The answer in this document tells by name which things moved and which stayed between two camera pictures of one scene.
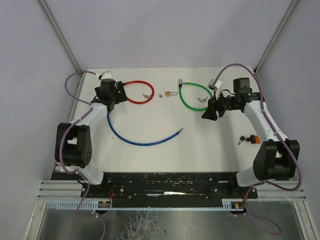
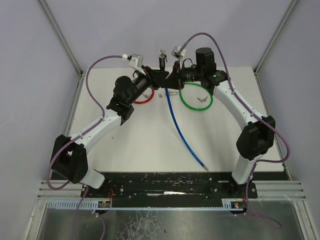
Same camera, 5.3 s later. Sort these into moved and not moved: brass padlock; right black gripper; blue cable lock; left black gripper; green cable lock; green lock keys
Moved: left black gripper; blue cable lock; right black gripper
Not moved: brass padlock; green lock keys; green cable lock
